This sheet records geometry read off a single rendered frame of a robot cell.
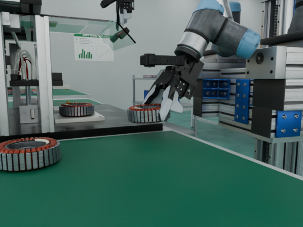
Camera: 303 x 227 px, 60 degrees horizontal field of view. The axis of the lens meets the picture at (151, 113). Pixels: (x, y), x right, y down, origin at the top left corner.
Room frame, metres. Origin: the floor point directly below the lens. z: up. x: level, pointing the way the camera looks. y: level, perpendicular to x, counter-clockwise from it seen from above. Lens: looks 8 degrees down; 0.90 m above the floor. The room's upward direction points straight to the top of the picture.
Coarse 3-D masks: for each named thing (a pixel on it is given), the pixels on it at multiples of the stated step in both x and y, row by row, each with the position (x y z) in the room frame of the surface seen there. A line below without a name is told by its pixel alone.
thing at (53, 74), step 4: (52, 76) 0.81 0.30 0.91; (56, 76) 0.81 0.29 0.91; (60, 76) 0.82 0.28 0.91; (20, 80) 0.78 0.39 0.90; (24, 80) 0.78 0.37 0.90; (28, 80) 0.78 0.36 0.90; (32, 80) 0.78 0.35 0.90; (36, 80) 0.79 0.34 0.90; (52, 80) 0.81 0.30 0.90; (56, 80) 0.81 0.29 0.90; (60, 80) 0.81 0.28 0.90; (12, 84) 0.76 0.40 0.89; (16, 84) 0.76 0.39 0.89; (20, 84) 0.77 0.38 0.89; (24, 84) 0.77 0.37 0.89; (28, 84) 0.78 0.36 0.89; (32, 84) 0.78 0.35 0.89; (36, 84) 0.79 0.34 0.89; (52, 84) 0.80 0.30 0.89; (56, 84) 0.81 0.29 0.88; (60, 84) 0.81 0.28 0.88; (28, 88) 0.79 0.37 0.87; (56, 88) 0.81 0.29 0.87; (60, 88) 0.82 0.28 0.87; (64, 88) 0.82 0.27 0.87; (68, 88) 0.83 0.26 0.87; (28, 92) 0.79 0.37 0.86; (28, 96) 0.78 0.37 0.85; (28, 100) 0.78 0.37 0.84
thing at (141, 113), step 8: (144, 104) 0.72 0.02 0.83; (152, 104) 0.72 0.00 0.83; (160, 104) 0.70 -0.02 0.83; (128, 112) 0.66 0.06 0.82; (136, 112) 0.63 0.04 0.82; (144, 112) 0.63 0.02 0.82; (152, 112) 0.63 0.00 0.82; (168, 112) 0.66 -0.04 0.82; (128, 120) 0.66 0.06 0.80; (136, 120) 0.63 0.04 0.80; (144, 120) 0.63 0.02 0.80; (152, 120) 0.63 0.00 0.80; (160, 120) 0.63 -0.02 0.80
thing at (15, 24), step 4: (12, 16) 0.67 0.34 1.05; (16, 16) 0.67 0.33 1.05; (12, 20) 0.67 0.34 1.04; (16, 20) 0.67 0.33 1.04; (12, 24) 0.66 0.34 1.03; (16, 24) 0.67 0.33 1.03; (20, 24) 0.72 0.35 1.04; (4, 28) 0.67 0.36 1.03; (8, 28) 0.67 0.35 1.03; (12, 28) 0.67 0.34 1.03; (16, 28) 0.67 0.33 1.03; (20, 28) 0.70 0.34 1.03
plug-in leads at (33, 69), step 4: (16, 52) 0.78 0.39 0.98; (20, 52) 0.78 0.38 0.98; (16, 56) 0.78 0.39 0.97; (20, 56) 0.78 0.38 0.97; (28, 56) 0.82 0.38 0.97; (16, 60) 0.78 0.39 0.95; (32, 60) 0.81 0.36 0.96; (16, 64) 0.78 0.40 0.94; (24, 64) 0.82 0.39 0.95; (32, 64) 0.79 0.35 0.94; (24, 68) 0.79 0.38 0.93; (32, 68) 0.79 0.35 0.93; (24, 72) 0.79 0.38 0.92; (32, 72) 0.79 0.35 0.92; (12, 76) 0.77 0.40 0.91; (16, 76) 0.77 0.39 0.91; (24, 76) 0.79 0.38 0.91; (32, 76) 0.79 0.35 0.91; (12, 80) 0.77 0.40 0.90; (16, 80) 0.77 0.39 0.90
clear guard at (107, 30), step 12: (12, 12) 0.67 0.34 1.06; (24, 24) 0.80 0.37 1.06; (60, 24) 0.80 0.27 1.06; (72, 24) 0.80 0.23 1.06; (84, 24) 0.80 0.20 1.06; (96, 24) 0.80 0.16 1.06; (108, 24) 0.80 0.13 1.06; (108, 36) 0.92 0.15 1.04; (120, 36) 0.84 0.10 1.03; (120, 48) 0.92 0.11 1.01
